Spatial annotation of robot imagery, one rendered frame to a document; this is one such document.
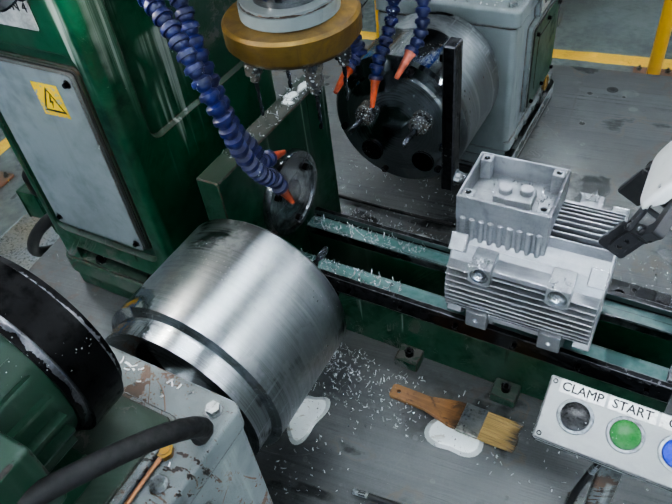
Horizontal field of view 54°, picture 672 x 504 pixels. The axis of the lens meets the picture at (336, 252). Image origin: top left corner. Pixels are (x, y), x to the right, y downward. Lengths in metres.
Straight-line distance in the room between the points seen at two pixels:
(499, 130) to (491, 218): 0.54
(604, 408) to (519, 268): 0.22
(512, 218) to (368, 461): 0.41
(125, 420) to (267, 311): 0.20
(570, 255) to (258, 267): 0.39
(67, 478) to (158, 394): 0.19
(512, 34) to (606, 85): 0.54
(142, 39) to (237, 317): 0.42
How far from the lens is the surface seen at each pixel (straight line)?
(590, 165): 1.50
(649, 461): 0.76
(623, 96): 1.74
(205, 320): 0.74
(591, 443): 0.76
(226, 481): 0.71
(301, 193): 1.12
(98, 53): 0.90
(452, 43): 0.97
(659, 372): 1.00
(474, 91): 1.17
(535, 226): 0.85
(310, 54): 0.83
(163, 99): 1.01
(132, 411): 0.67
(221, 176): 0.94
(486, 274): 0.87
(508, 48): 1.30
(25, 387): 0.55
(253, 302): 0.75
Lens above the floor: 1.70
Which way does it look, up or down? 44 degrees down
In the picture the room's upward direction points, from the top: 8 degrees counter-clockwise
